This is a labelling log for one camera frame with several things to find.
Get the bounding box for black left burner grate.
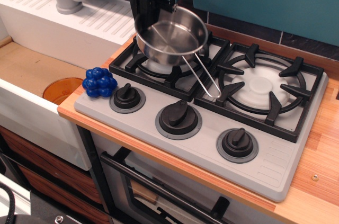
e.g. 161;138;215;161
109;32;230;101

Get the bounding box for wooden drawer front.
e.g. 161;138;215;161
1;127;112;223

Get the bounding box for black burner grate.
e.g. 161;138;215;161
194;43;328;143
109;32;230;101

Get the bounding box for stainless steel pan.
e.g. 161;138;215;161
135;7;221;98

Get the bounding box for black middle stove knob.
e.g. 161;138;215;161
155;100;202;140

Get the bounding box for black stove knob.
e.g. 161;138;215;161
216;128;259;164
155;100;202;140
109;83;146;114

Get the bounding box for toy oven door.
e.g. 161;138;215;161
99;149;255;224

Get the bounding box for white toy sink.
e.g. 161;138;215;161
1;0;135;171

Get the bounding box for orange plastic cup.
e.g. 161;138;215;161
42;77;83;105

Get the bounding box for black oven door handle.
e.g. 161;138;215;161
100;147;229;223

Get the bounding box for black braided cable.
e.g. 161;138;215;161
0;183;15;224

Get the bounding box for grey toy stove top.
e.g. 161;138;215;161
73;19;329;203

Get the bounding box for black right stove knob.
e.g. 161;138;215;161
216;128;259;164

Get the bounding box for black right burner grate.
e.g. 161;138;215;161
194;43;328;143

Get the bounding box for blue toy blueberry cluster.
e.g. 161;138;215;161
82;67;118;97

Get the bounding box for black left stove knob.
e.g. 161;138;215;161
109;83;146;114

